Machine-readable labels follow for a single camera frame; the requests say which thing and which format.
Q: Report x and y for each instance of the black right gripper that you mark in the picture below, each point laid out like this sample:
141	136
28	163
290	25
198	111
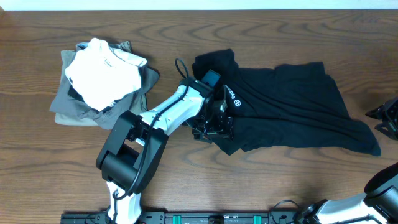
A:
389	111

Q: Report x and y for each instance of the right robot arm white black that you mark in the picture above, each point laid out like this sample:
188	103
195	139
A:
378	203

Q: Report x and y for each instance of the grey folded t-shirt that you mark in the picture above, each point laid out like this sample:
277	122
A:
148	80

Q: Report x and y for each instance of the black folded t-shirt in pile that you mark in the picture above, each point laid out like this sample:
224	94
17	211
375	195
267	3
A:
75	95

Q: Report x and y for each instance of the black mounting rail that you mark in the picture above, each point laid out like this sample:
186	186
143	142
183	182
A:
141	216

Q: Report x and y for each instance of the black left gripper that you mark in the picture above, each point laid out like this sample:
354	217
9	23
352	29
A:
224	131

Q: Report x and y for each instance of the white folded t-shirt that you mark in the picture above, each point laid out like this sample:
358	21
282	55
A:
102	74

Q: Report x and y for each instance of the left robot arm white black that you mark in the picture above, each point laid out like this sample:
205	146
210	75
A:
136	143

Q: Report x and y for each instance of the black t-shirt with logo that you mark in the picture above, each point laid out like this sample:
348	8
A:
290	105

